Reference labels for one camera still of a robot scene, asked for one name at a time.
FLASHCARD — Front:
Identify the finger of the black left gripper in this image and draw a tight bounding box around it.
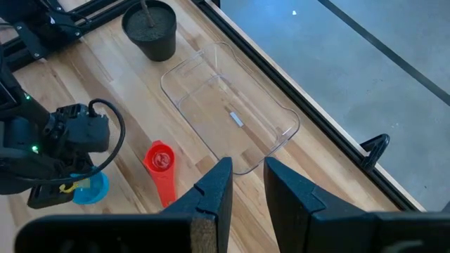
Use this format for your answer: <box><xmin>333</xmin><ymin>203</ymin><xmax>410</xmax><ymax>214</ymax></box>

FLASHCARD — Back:
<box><xmin>27</xmin><ymin>183</ymin><xmax>76</xmax><ymax>210</ymax></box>

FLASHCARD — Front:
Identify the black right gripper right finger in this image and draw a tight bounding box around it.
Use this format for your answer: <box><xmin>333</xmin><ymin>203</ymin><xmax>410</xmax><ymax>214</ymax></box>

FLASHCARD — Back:
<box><xmin>263</xmin><ymin>156</ymin><xmax>379</xmax><ymax>253</ymax></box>

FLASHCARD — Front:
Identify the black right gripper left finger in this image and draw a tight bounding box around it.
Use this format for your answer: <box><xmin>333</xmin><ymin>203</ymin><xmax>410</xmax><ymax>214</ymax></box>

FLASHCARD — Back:
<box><xmin>161</xmin><ymin>156</ymin><xmax>234</xmax><ymax>253</ymax></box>

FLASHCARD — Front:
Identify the teal measuring cup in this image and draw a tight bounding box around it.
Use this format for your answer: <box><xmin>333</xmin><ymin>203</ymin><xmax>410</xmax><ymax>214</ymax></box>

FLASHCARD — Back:
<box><xmin>70</xmin><ymin>170</ymin><xmax>110</xmax><ymax>206</ymax></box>

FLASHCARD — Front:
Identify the red measuring cup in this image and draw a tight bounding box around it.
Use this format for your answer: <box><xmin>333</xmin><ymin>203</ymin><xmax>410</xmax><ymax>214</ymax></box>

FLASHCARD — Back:
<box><xmin>142</xmin><ymin>140</ymin><xmax>178</xmax><ymax>209</ymax></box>

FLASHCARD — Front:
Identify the clear plastic basket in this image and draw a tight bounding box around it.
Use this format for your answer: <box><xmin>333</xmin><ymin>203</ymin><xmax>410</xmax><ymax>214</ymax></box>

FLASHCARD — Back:
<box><xmin>160</xmin><ymin>41</ymin><xmax>301</xmax><ymax>176</ymax></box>

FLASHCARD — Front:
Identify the black table clamp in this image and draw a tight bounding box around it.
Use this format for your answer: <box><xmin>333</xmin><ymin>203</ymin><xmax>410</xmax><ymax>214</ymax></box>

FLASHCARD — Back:
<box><xmin>359</xmin><ymin>133</ymin><xmax>391</xmax><ymax>172</ymax></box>

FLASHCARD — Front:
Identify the black plant pot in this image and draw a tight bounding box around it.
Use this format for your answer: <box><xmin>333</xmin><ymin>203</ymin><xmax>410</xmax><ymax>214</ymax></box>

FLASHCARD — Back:
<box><xmin>121</xmin><ymin>0</ymin><xmax>177</xmax><ymax>63</ymax></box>

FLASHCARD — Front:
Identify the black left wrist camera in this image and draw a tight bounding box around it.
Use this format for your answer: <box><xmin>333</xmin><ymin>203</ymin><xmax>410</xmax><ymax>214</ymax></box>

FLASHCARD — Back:
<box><xmin>44</xmin><ymin>103</ymin><xmax>111</xmax><ymax>157</ymax></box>

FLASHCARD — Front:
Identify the black aluminium table frame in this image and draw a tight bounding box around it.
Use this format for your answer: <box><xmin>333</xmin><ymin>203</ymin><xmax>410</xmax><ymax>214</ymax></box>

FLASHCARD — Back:
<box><xmin>0</xmin><ymin>0</ymin><xmax>428</xmax><ymax>212</ymax></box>

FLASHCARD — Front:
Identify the black left camera cable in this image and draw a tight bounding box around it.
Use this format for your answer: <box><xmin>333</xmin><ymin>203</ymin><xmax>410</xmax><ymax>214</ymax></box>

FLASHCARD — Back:
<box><xmin>59</xmin><ymin>98</ymin><xmax>127</xmax><ymax>186</ymax></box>

